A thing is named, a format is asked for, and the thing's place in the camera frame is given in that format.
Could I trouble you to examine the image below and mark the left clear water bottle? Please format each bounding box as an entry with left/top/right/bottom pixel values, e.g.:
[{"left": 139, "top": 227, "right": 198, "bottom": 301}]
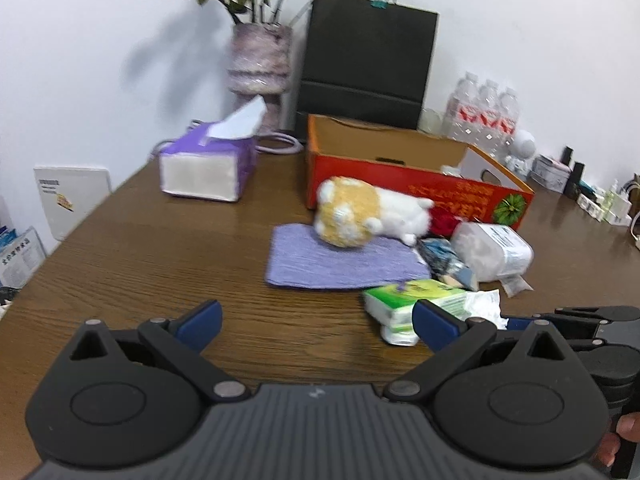
[{"left": 442, "top": 72, "right": 478, "bottom": 143}]

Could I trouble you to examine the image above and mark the orange cardboard box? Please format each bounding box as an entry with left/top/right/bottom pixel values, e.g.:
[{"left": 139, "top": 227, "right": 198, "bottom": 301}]
[{"left": 306, "top": 115, "right": 534, "bottom": 230}]

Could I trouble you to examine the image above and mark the blue crumpled snack wrapper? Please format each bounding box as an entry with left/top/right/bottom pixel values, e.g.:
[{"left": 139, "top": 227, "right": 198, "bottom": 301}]
[{"left": 416, "top": 237, "right": 480, "bottom": 292}]

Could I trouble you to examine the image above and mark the white patterned tin box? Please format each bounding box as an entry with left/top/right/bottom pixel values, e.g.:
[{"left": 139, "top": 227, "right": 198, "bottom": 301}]
[{"left": 529, "top": 155, "right": 570, "bottom": 193}]

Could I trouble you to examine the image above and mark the white tissue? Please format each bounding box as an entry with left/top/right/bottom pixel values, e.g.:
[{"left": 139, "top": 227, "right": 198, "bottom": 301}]
[{"left": 461, "top": 289, "right": 508, "bottom": 330}]

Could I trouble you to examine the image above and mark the middle clear water bottle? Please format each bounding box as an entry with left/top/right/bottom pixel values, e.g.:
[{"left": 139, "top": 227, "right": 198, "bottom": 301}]
[{"left": 466, "top": 79, "right": 500, "bottom": 157}]

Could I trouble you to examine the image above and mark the purple tissue pack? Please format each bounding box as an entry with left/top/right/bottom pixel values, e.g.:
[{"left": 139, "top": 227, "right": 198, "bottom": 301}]
[{"left": 158, "top": 96, "right": 267, "bottom": 203}]

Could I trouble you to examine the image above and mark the white robot figurine speaker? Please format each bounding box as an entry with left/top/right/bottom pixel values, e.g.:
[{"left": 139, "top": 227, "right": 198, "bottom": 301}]
[{"left": 504, "top": 129, "right": 536, "bottom": 180}]

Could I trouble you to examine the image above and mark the lilac coiled cable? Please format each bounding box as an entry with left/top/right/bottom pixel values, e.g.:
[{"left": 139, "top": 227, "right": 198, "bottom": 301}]
[{"left": 150, "top": 119, "right": 305, "bottom": 162}]

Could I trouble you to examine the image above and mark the person right hand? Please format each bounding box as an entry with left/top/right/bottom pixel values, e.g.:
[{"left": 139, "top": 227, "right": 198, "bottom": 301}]
[{"left": 596, "top": 412, "right": 640, "bottom": 468}]

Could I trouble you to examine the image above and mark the purple textured ceramic vase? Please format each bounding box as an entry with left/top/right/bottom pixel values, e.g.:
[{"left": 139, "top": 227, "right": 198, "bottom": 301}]
[{"left": 228, "top": 23, "right": 292, "bottom": 134}]

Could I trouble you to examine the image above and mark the right clear water bottle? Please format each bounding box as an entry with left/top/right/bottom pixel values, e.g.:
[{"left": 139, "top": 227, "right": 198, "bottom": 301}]
[{"left": 496, "top": 88, "right": 521, "bottom": 162}]

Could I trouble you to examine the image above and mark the purple knitted cloth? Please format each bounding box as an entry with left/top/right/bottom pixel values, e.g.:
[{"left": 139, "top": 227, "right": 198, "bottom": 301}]
[{"left": 265, "top": 223, "right": 431, "bottom": 290}]

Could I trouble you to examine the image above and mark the yellow white plush toy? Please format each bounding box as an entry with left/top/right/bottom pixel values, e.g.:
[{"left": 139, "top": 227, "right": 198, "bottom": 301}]
[{"left": 314, "top": 177, "right": 434, "bottom": 248}]

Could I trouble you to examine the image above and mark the white cotton pad container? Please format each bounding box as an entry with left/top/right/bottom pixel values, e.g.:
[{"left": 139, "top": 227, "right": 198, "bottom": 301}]
[{"left": 450, "top": 222, "right": 534, "bottom": 283}]

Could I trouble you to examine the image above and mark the clear water bottle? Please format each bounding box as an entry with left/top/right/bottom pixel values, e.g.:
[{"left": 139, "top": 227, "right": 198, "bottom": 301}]
[
  {"left": 496, "top": 88, "right": 521, "bottom": 162},
  {"left": 466, "top": 79, "right": 500, "bottom": 157},
  {"left": 442, "top": 72, "right": 478, "bottom": 143}
]

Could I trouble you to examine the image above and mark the green tissue packet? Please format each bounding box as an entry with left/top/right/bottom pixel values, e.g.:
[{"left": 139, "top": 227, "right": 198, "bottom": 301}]
[{"left": 361, "top": 278, "right": 471, "bottom": 347}]

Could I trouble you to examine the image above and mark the black cosmetic bottle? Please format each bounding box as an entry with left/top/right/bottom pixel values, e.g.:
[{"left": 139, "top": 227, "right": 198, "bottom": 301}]
[{"left": 560, "top": 146, "right": 585, "bottom": 202}]

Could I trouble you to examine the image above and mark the black paper shopping bag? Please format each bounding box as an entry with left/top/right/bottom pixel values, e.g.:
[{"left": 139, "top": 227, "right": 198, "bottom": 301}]
[{"left": 294, "top": 0, "right": 438, "bottom": 143}]

